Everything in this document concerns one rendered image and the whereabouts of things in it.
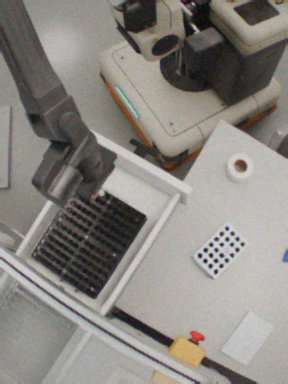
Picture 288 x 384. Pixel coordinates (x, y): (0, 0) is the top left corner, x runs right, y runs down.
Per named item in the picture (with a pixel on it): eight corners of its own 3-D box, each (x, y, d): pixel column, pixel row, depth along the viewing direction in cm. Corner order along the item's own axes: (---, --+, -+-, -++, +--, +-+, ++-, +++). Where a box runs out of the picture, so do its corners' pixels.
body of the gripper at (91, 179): (61, 185, 75) (53, 170, 68) (90, 143, 78) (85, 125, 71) (89, 202, 74) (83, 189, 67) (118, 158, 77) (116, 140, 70)
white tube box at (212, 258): (225, 223, 102) (227, 220, 99) (247, 245, 101) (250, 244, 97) (191, 257, 101) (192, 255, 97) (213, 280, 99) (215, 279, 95)
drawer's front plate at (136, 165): (90, 142, 103) (83, 125, 93) (190, 200, 98) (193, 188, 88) (87, 148, 103) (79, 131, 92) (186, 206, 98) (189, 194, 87)
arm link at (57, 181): (71, 107, 58) (43, 106, 64) (27, 170, 55) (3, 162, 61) (115, 154, 66) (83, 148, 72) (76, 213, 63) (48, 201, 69)
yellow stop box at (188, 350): (180, 332, 88) (181, 334, 81) (205, 345, 87) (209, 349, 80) (168, 349, 87) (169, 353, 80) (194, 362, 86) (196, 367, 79)
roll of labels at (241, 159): (246, 187, 105) (249, 182, 101) (222, 177, 105) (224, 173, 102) (253, 163, 106) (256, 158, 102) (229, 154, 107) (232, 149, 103)
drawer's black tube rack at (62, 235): (86, 183, 99) (81, 175, 92) (148, 221, 96) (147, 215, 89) (38, 258, 94) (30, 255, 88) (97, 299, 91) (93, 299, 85)
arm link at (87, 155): (103, 134, 64) (74, 120, 65) (79, 169, 62) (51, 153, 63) (107, 152, 71) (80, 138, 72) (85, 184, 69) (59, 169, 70)
